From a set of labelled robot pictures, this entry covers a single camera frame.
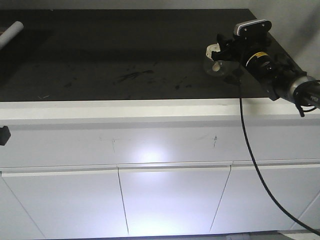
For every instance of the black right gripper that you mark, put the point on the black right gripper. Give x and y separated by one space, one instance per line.
248 47

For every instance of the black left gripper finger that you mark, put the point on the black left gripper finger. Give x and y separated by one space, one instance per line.
5 135

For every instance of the glass jar with cream lid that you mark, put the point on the glass jar with cream lid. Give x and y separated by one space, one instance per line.
217 68

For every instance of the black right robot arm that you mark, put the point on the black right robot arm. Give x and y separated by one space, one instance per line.
278 75

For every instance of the rolled grey mat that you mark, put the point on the rolled grey mat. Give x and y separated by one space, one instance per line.
12 31

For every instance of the white fume hood base cabinet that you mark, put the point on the white fume hood base cabinet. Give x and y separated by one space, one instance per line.
96 169

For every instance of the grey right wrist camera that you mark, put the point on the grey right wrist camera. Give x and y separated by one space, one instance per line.
252 28

